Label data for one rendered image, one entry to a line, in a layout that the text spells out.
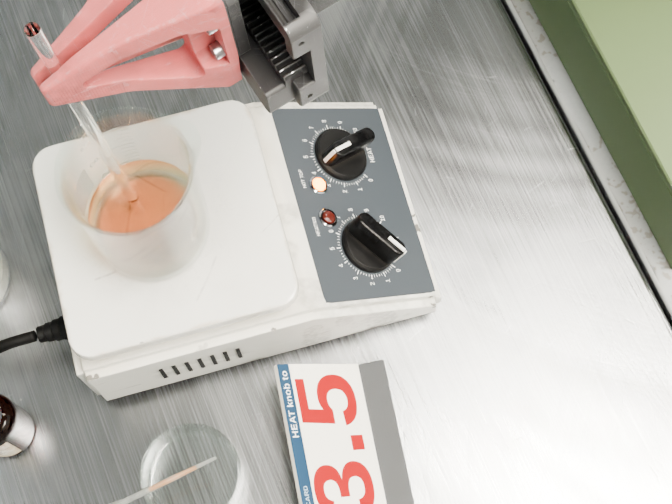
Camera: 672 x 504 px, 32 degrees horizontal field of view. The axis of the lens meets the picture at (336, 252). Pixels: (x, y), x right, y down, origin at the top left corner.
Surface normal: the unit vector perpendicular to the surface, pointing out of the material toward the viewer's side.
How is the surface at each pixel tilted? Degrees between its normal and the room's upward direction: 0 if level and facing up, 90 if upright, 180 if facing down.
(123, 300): 0
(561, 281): 0
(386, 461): 0
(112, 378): 90
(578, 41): 90
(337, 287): 30
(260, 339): 90
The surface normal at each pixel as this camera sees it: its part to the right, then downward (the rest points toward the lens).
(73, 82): 0.38, 0.88
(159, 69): 0.26, -0.47
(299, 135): 0.47, -0.40
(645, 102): 0.00, -0.31
